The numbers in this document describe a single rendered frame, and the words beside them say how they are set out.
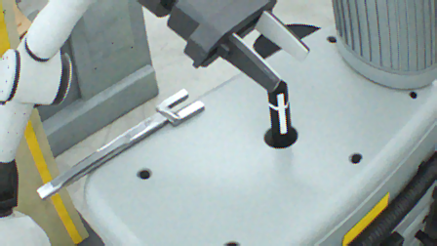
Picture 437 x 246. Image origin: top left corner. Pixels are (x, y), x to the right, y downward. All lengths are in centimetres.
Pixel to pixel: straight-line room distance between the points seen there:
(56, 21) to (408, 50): 46
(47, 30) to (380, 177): 46
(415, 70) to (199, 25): 30
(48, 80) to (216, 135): 25
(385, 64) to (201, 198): 28
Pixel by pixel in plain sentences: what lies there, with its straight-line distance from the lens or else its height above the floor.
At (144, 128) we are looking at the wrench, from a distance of 74.
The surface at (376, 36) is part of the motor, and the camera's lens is 74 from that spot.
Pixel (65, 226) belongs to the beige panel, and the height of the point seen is 19.
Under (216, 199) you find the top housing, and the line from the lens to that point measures 66.
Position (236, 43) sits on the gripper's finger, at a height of 203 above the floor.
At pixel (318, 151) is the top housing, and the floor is 189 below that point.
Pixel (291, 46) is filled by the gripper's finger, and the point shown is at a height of 200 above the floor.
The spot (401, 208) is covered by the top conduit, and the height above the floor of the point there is 180.
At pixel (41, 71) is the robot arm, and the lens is 83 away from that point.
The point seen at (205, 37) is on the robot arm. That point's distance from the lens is 60.
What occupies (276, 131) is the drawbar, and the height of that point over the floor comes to 190.
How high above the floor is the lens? 237
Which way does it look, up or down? 40 degrees down
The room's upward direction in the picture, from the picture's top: 10 degrees counter-clockwise
